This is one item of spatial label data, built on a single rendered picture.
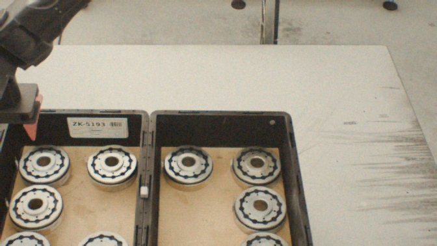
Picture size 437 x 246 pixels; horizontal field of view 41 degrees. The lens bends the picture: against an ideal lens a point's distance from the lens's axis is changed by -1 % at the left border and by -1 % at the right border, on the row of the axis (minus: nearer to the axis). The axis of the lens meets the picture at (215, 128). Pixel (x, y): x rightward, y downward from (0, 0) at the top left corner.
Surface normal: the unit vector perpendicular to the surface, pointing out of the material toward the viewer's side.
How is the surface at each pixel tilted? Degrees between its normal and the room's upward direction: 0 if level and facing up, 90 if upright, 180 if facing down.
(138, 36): 0
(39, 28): 90
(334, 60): 0
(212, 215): 0
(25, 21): 90
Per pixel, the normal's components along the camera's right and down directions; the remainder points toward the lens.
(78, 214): 0.04, -0.69
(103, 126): 0.04, 0.73
